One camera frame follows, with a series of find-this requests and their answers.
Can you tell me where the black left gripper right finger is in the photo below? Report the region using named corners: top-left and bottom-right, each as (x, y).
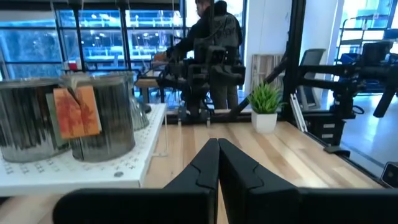
top-left (219, 138), bottom-right (398, 224)

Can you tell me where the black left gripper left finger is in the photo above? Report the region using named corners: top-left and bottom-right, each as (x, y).
top-left (52, 138), bottom-right (220, 224)

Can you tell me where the clear glass candle holder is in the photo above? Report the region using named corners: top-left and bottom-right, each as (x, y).
top-left (128, 93), bottom-right (150, 131)

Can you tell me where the metal can orange label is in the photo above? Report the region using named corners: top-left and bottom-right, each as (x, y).
top-left (60, 73), bottom-right (137, 162)

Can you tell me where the metal can green label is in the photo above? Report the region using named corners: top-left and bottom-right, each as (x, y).
top-left (0, 77), bottom-right (72, 164)

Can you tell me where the light wooden panel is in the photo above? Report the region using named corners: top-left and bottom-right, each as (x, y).
top-left (250, 53), bottom-right (285, 93)

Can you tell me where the person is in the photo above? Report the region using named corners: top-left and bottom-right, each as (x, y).
top-left (213, 0), bottom-right (244, 110)
top-left (164, 0), bottom-right (218, 63)

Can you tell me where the green plant white pot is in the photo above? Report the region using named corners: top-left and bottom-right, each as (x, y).
top-left (247, 81), bottom-right (284, 134)

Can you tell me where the silver aluminium extrusion bar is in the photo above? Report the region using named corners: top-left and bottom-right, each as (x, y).
top-left (289, 93), bottom-right (308, 133)

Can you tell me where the grey office chair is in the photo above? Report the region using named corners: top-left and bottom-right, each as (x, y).
top-left (297, 48), bottom-right (326, 111)

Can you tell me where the black drawer unit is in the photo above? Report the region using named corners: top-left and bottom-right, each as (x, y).
top-left (306, 111), bottom-right (346, 146)

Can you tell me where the white perforated shelf table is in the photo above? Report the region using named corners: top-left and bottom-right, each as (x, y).
top-left (0, 102), bottom-right (169, 197)

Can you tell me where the small black camera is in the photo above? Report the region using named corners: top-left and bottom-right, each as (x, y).
top-left (379, 161), bottom-right (398, 189)

